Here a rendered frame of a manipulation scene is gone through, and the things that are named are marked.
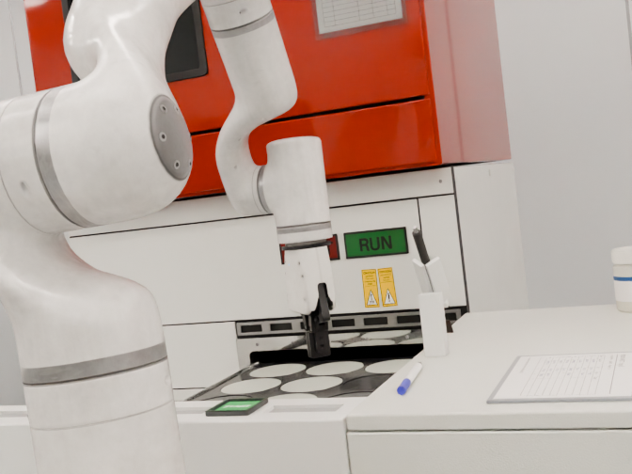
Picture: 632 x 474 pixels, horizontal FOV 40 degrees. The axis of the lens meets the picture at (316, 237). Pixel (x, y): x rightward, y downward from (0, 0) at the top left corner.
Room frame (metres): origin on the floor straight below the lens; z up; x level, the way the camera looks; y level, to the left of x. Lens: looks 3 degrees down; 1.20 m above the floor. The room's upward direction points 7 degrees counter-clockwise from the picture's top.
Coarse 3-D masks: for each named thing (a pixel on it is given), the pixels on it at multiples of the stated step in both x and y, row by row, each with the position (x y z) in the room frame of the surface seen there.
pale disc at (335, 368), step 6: (318, 366) 1.50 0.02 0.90; (324, 366) 1.49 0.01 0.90; (330, 366) 1.48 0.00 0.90; (336, 366) 1.48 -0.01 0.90; (342, 366) 1.47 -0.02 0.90; (348, 366) 1.47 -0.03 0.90; (354, 366) 1.46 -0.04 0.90; (360, 366) 1.45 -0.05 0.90; (312, 372) 1.45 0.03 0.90; (318, 372) 1.44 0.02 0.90; (324, 372) 1.44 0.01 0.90; (330, 372) 1.43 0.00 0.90; (336, 372) 1.42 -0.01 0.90; (342, 372) 1.42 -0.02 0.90
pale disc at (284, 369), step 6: (270, 366) 1.55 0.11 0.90; (276, 366) 1.54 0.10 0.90; (282, 366) 1.54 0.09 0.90; (288, 366) 1.53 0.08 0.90; (294, 366) 1.52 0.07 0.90; (300, 366) 1.52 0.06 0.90; (252, 372) 1.51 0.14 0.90; (258, 372) 1.50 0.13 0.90; (264, 372) 1.50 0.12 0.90; (270, 372) 1.49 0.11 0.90; (276, 372) 1.48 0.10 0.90; (282, 372) 1.48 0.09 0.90; (288, 372) 1.47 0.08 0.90
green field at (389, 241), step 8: (368, 232) 1.54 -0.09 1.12; (376, 232) 1.53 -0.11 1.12; (384, 232) 1.53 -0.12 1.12; (392, 232) 1.52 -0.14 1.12; (400, 232) 1.52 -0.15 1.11; (352, 240) 1.55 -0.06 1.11; (360, 240) 1.55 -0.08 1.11; (368, 240) 1.54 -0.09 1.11; (376, 240) 1.53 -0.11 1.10; (384, 240) 1.53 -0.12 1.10; (392, 240) 1.52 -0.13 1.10; (400, 240) 1.52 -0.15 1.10; (352, 248) 1.55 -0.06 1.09; (360, 248) 1.55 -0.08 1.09; (368, 248) 1.54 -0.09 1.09; (376, 248) 1.54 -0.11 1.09; (384, 248) 1.53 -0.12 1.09; (392, 248) 1.52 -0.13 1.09; (400, 248) 1.52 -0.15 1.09; (352, 256) 1.55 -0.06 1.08
